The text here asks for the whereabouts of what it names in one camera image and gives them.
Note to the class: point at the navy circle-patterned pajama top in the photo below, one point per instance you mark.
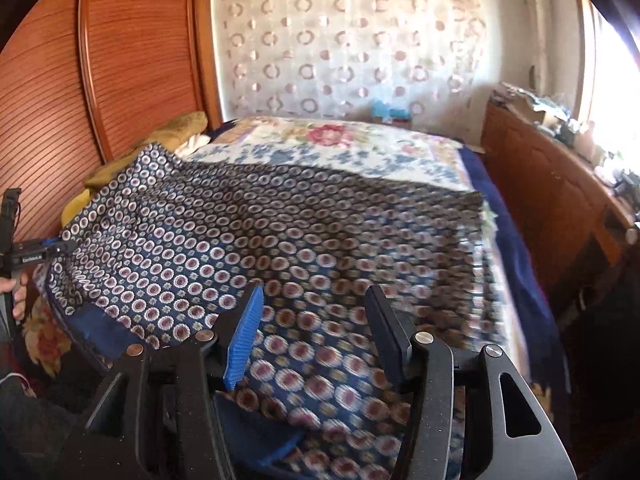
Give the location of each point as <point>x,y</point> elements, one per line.
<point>300,240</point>

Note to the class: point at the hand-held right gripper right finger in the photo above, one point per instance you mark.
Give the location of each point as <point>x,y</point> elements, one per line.
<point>387,335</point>

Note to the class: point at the person's left hand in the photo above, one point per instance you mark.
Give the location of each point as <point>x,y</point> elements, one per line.
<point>21,304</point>

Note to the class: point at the wooden louvered wardrobe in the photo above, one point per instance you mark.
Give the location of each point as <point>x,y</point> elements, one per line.
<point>125,60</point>

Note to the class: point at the wooden-framed window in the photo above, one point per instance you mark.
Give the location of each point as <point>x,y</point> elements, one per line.
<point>615,85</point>

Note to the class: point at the olive patterned pillow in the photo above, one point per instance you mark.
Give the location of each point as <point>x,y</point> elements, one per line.
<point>185,125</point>

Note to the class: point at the blue floral quilt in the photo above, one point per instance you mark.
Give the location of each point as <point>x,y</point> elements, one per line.
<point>400,162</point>

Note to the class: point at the pile of papers and boxes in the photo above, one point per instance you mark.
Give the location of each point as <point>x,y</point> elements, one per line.
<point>520,97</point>

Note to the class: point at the person's dark clothing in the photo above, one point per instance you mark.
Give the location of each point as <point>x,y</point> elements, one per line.
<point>30,420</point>

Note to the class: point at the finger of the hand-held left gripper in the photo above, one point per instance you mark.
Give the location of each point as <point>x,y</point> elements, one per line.
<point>60,248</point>

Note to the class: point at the sheer circle-patterned curtain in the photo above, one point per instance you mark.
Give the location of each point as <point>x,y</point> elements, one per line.
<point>350,50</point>

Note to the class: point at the wooden sideboard cabinet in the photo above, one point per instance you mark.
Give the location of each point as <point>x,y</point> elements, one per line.
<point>540,170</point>

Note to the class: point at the navy bed blanket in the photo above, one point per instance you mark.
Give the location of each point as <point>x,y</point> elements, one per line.
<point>520,270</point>

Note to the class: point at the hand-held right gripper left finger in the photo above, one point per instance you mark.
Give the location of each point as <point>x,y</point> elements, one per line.
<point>245,345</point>

